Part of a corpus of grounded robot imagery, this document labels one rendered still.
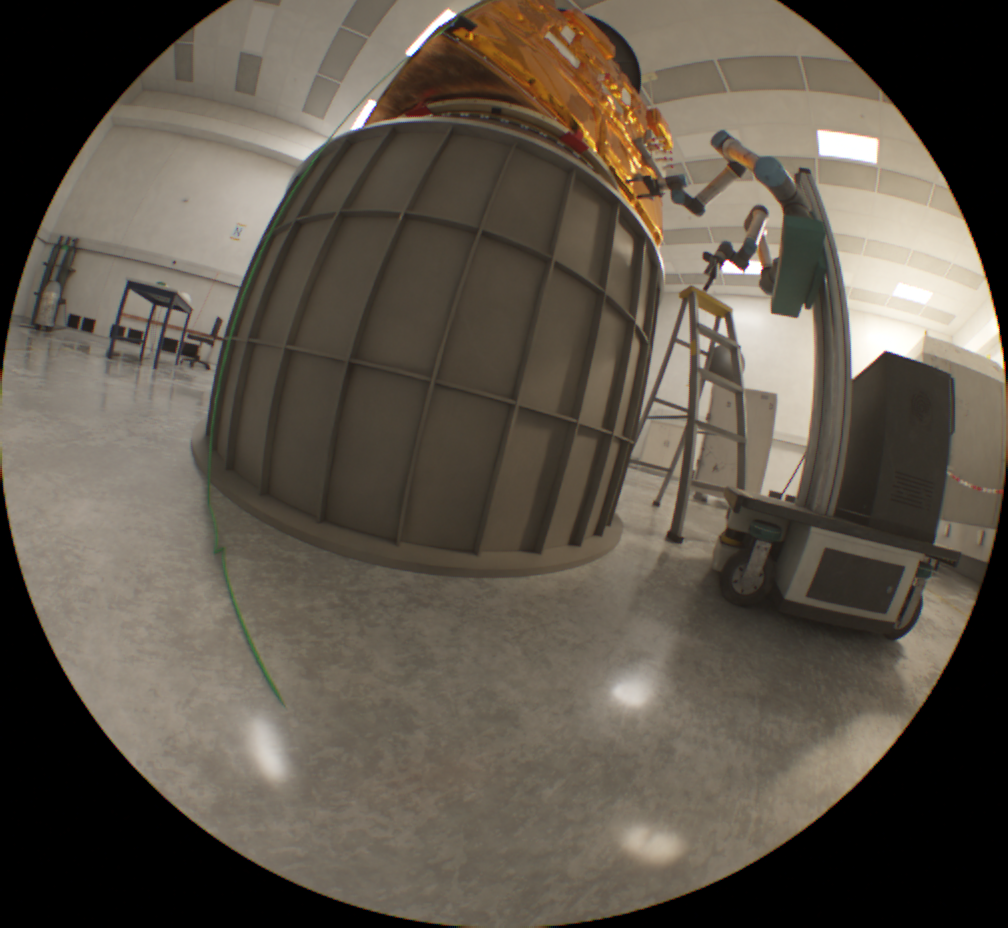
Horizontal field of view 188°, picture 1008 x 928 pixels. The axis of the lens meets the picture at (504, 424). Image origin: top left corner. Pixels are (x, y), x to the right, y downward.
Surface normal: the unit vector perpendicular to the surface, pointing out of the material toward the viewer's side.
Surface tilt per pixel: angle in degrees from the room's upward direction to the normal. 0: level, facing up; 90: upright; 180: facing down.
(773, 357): 90
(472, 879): 0
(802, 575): 90
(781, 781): 0
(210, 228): 90
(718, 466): 90
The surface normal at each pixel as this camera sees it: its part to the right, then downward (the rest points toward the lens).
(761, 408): -0.69, -0.17
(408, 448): 0.23, 0.07
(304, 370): -0.02, 0.00
